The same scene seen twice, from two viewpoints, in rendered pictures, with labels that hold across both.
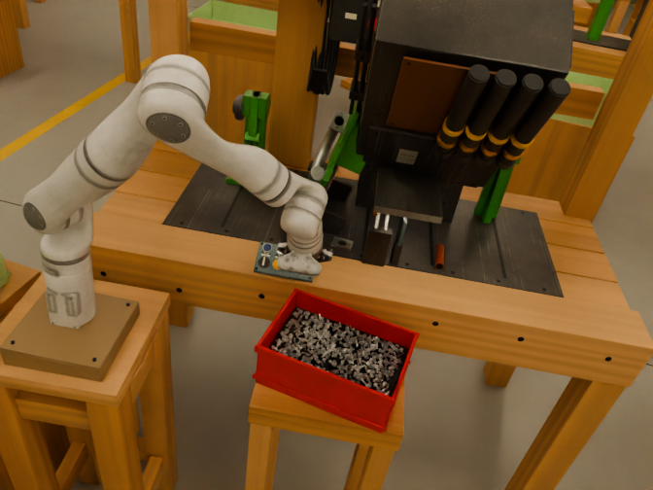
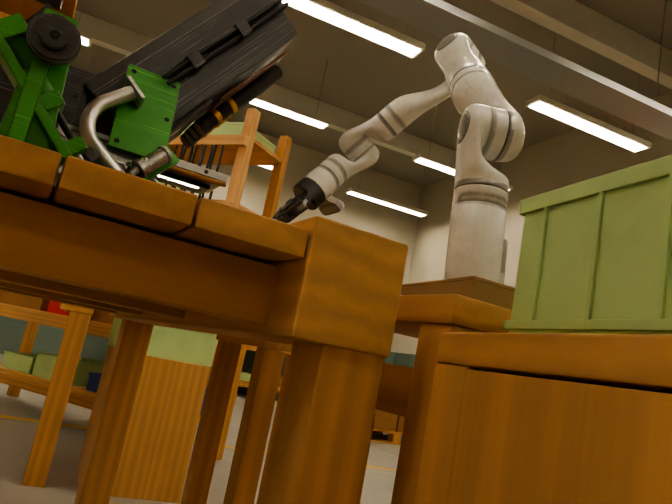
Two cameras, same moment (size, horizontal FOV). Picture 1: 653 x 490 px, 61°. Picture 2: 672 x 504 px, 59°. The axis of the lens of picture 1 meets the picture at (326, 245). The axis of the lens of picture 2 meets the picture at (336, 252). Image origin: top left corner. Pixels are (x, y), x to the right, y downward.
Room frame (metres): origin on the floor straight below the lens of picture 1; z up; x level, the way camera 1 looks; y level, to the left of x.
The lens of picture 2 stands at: (1.52, 1.28, 0.72)
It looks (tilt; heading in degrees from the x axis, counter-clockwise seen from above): 11 degrees up; 241
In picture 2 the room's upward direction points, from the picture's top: 11 degrees clockwise
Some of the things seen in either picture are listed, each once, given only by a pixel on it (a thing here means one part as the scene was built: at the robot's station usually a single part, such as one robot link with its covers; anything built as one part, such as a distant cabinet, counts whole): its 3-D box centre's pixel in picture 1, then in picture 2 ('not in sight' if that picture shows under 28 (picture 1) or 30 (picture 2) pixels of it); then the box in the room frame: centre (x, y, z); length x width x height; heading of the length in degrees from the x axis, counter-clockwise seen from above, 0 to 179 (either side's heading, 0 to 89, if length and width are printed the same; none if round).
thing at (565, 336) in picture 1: (354, 297); (193, 296); (1.12, -0.10, 0.82); 1.50 x 0.14 x 0.15; 88
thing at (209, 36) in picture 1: (393, 68); not in sight; (1.77, -0.12, 1.23); 1.30 x 0.05 x 0.09; 88
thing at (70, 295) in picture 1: (70, 282); (475, 240); (0.85, 0.52, 0.98); 0.09 x 0.09 x 0.17; 1
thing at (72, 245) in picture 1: (62, 221); (484, 153); (0.85, 0.51, 1.14); 0.09 x 0.09 x 0.17; 68
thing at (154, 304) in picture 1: (78, 332); (464, 328); (0.84, 0.53, 0.83); 0.32 x 0.32 x 0.04; 89
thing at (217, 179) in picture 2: (407, 176); (140, 162); (1.30, -0.18, 1.11); 0.39 x 0.16 x 0.03; 178
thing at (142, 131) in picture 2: (355, 140); (142, 117); (1.34, -0.03, 1.17); 0.13 x 0.12 x 0.20; 88
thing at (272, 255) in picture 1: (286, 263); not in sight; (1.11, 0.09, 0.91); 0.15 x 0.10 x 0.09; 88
